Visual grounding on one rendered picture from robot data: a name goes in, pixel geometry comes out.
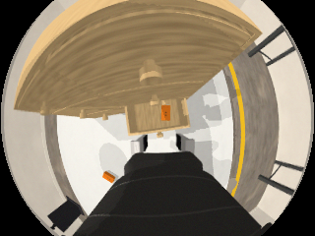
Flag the orange rectangular block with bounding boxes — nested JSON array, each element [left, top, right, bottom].
[[161, 105, 170, 121], [102, 171, 115, 183]]

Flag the light wooden chest of drawers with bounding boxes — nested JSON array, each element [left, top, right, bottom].
[[14, 0, 262, 114]]

